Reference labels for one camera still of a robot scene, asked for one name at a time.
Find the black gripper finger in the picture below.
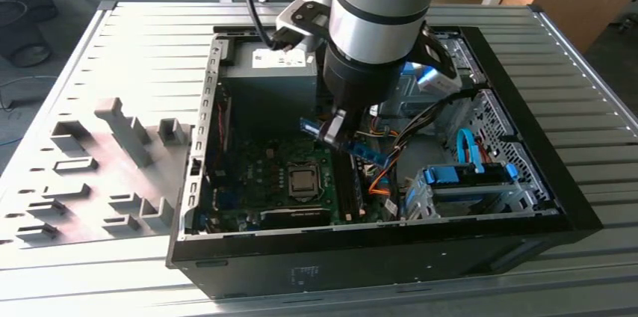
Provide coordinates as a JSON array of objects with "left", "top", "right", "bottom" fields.
[{"left": 320, "top": 109, "right": 349, "bottom": 150}]

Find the black RAM slot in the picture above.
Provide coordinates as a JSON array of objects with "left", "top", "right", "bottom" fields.
[{"left": 332, "top": 148, "right": 349, "bottom": 223}]

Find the grey metal drive cage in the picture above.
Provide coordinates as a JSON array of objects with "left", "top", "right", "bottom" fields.
[{"left": 388, "top": 28, "right": 487, "bottom": 120}]

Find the silver CPU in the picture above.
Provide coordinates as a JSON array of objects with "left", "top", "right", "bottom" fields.
[{"left": 289, "top": 169, "right": 316, "bottom": 191}]

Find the CPU socket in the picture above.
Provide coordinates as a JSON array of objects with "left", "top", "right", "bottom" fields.
[{"left": 278, "top": 159, "right": 322, "bottom": 204}]

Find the grey power supply unit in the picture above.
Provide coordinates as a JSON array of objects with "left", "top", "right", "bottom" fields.
[{"left": 218, "top": 40, "right": 322, "bottom": 131}]

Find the green motherboard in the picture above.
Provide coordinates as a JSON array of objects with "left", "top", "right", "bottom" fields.
[{"left": 202, "top": 133, "right": 399, "bottom": 234}]

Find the hard disk in blue carrier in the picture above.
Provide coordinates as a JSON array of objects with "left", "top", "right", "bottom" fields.
[{"left": 421, "top": 162, "right": 517, "bottom": 188}]

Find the black graphics card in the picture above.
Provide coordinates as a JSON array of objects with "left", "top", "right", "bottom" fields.
[{"left": 257, "top": 207, "right": 332, "bottom": 229}]

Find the grey metal disk bay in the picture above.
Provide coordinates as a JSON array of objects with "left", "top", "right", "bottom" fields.
[{"left": 400, "top": 170, "right": 537, "bottom": 221}]

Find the black PC case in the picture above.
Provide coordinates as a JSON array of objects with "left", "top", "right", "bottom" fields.
[{"left": 162, "top": 25, "right": 604, "bottom": 301}]

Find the grey parts rack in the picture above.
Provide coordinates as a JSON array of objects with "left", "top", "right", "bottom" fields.
[{"left": 0, "top": 96, "right": 198, "bottom": 249}]

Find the black wheeled bin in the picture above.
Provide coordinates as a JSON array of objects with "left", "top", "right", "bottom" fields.
[{"left": 0, "top": 0, "right": 58, "bottom": 70}]

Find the blue plastic drive bracket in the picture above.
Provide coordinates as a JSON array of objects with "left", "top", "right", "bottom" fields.
[{"left": 400, "top": 62, "right": 429, "bottom": 88}]

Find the black cable bundle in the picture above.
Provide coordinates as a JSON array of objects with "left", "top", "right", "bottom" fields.
[{"left": 362, "top": 88, "right": 479, "bottom": 176}]

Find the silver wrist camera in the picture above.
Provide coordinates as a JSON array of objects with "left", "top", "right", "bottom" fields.
[
  {"left": 274, "top": 0, "right": 328, "bottom": 52},
  {"left": 416, "top": 69, "right": 463, "bottom": 96}
]

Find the orange wire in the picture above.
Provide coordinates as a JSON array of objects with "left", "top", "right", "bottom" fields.
[{"left": 368, "top": 161, "right": 399, "bottom": 195}]

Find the blue SATA wire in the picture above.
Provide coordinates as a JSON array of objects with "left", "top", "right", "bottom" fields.
[{"left": 455, "top": 128, "right": 487, "bottom": 174}]

